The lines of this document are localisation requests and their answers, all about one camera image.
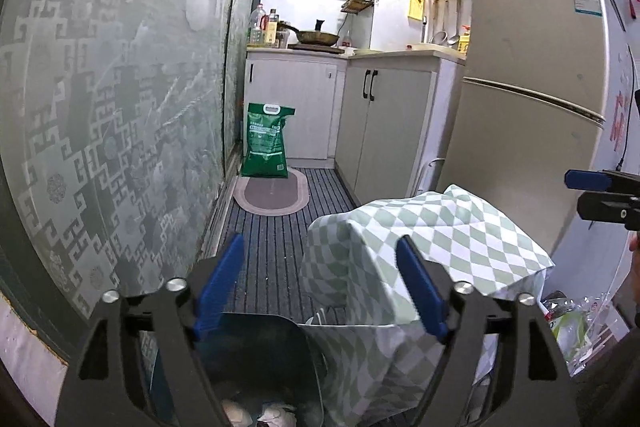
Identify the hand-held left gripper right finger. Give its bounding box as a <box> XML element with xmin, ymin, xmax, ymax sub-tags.
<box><xmin>395</xmin><ymin>236</ymin><xmax>583</xmax><ymax>427</ymax></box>

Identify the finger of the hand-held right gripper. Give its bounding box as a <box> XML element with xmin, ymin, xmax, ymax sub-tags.
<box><xmin>564</xmin><ymin>168</ymin><xmax>640</xmax><ymax>196</ymax></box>
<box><xmin>576</xmin><ymin>190</ymin><xmax>640</xmax><ymax>231</ymax></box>

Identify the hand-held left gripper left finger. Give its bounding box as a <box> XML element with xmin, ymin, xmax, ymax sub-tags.
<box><xmin>55</xmin><ymin>233</ymin><xmax>246</xmax><ymax>427</ymax></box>

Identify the dark blue trash bin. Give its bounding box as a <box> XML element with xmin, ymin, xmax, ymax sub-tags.
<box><xmin>150</xmin><ymin>311</ymin><xmax>329</xmax><ymax>427</ymax></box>

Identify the grey striped floor rug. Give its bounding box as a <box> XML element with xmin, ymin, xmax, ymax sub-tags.
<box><xmin>202</xmin><ymin>166</ymin><xmax>362</xmax><ymax>324</ymax></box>

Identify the green checked tablecloth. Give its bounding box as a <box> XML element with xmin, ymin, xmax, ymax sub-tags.
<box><xmin>306</xmin><ymin>184</ymin><xmax>557</xmax><ymax>427</ymax></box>

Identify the beige refrigerator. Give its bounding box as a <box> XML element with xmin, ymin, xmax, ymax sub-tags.
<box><xmin>436</xmin><ymin>0</ymin><xmax>614</xmax><ymax>256</ymax></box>

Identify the oval pink floor mat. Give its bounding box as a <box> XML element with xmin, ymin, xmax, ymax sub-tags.
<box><xmin>233</xmin><ymin>168</ymin><xmax>311</xmax><ymax>217</ymax></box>

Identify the clear plastic bag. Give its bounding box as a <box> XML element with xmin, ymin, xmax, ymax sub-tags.
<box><xmin>541</xmin><ymin>291</ymin><xmax>622</xmax><ymax>369</ymax></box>

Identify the green rice bag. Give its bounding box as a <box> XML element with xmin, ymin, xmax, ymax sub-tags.
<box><xmin>241</xmin><ymin>102</ymin><xmax>296</xmax><ymax>180</ymax></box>

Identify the white stove cabinet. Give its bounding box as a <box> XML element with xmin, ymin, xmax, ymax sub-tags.
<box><xmin>244</xmin><ymin>49</ymin><xmax>349</xmax><ymax>164</ymax></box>

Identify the metal ladle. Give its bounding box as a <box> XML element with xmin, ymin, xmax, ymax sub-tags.
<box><xmin>447</xmin><ymin>0</ymin><xmax>462</xmax><ymax>47</ymax></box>

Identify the metal skimmer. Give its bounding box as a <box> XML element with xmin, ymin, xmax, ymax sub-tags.
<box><xmin>429</xmin><ymin>0</ymin><xmax>449</xmax><ymax>46</ymax></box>

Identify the large clear oil bottle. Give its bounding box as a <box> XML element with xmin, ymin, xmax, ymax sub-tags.
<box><xmin>248</xmin><ymin>4</ymin><xmax>269</xmax><ymax>47</ymax></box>

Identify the brass frying pan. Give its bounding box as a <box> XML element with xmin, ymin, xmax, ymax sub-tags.
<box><xmin>279</xmin><ymin>24</ymin><xmax>341</xmax><ymax>48</ymax></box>

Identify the white metal tube frame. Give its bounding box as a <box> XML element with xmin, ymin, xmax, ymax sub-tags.
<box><xmin>418</xmin><ymin>157</ymin><xmax>446</xmax><ymax>194</ymax></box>

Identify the grey cabinet with black handles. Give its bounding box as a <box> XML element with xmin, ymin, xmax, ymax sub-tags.
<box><xmin>333</xmin><ymin>50</ymin><xmax>467</xmax><ymax>194</ymax></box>

